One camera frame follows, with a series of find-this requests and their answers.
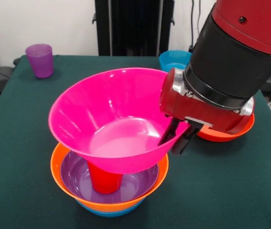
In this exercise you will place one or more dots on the large blue bowl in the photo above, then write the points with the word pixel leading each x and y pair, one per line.
pixel 111 214

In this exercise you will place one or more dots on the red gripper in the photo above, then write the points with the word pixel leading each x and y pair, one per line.
pixel 197 112

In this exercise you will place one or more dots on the dark green tablecloth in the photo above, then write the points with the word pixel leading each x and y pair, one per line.
pixel 30 107

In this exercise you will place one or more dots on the pink bowl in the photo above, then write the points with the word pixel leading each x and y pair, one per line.
pixel 106 107

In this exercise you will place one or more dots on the red-orange bowl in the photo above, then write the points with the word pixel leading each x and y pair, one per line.
pixel 221 136

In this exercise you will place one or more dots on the red cup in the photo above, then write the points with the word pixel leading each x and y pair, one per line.
pixel 104 181

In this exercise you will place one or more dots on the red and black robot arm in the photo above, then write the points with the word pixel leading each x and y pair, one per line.
pixel 240 47

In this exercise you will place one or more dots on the purple bowl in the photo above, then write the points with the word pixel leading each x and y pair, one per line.
pixel 78 176

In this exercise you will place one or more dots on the purple cup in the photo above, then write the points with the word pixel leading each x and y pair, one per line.
pixel 39 59

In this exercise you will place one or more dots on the small blue bowl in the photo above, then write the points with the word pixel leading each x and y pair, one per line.
pixel 171 59

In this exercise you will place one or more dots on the orange bowl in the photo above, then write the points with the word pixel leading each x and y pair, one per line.
pixel 56 167

